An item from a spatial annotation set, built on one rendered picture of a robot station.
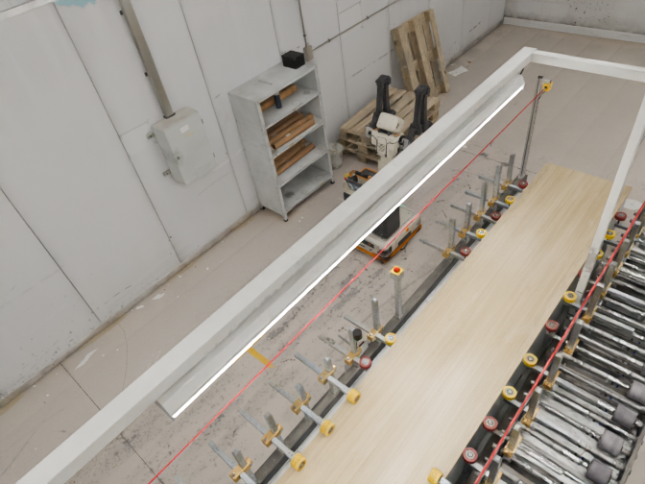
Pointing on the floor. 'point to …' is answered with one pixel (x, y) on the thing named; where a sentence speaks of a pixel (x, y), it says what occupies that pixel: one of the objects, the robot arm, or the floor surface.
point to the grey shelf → (307, 88)
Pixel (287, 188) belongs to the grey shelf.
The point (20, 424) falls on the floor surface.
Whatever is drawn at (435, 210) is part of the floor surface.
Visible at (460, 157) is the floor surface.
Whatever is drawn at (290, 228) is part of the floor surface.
